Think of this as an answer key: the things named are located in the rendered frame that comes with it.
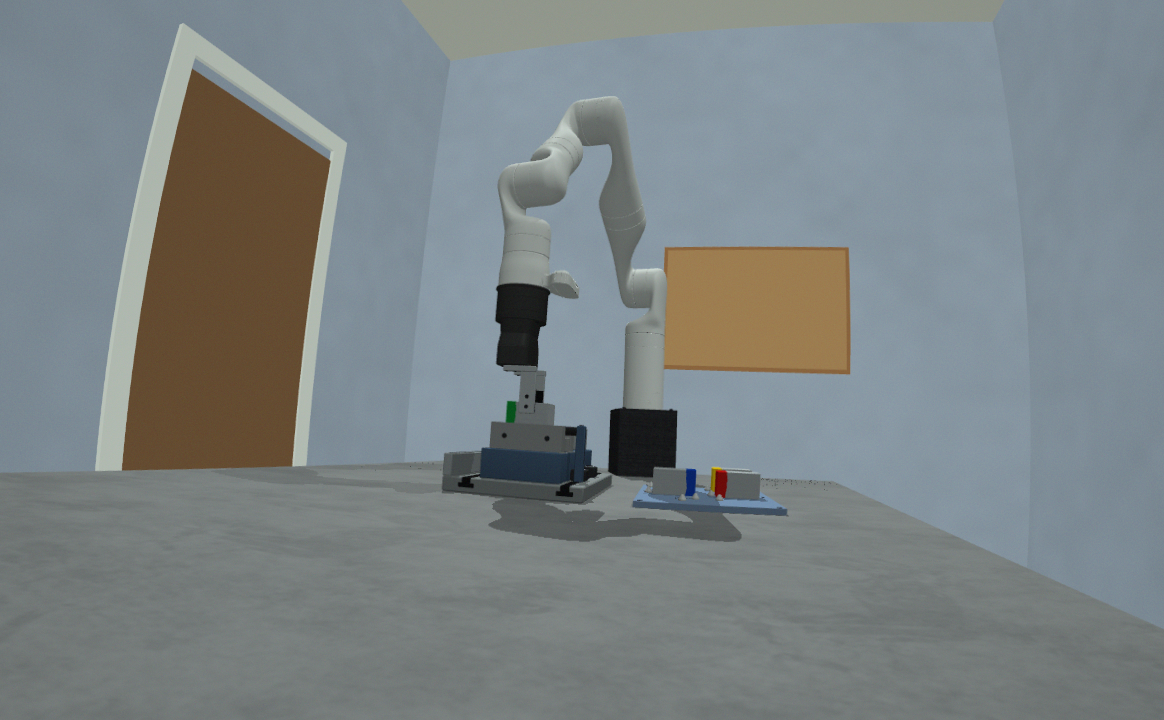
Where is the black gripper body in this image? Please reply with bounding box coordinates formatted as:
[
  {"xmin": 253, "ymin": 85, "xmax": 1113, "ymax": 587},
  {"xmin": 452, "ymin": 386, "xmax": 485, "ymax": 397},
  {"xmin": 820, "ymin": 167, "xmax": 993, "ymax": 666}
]
[{"xmin": 495, "ymin": 251, "xmax": 579, "ymax": 368}]

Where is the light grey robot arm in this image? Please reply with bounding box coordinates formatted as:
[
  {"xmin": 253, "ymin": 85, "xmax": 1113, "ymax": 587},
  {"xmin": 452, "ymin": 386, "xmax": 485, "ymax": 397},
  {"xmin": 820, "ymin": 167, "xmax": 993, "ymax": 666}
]
[{"xmin": 498, "ymin": 97, "xmax": 667, "ymax": 409}]

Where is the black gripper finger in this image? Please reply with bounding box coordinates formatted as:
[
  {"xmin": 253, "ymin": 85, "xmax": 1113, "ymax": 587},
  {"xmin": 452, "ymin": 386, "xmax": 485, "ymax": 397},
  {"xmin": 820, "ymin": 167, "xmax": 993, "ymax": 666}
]
[
  {"xmin": 514, "ymin": 370, "xmax": 546, "ymax": 402},
  {"xmin": 503, "ymin": 365, "xmax": 538, "ymax": 414}
]

